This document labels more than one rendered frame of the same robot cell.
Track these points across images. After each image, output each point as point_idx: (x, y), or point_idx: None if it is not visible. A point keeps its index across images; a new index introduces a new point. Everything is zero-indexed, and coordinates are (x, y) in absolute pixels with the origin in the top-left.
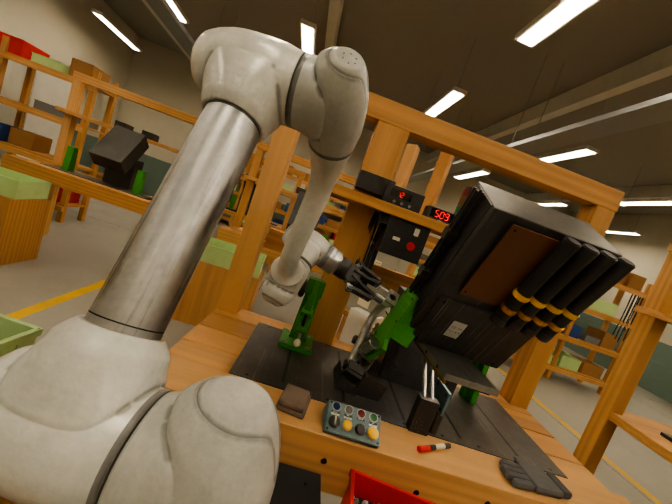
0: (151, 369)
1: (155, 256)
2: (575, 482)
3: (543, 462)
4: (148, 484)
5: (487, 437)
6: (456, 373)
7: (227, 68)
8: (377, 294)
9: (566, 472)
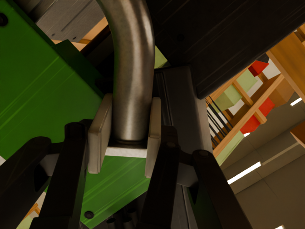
0: None
1: None
2: (77, 45)
3: (79, 32)
4: None
5: (59, 13)
6: (2, 161)
7: None
8: (90, 170)
9: (94, 27)
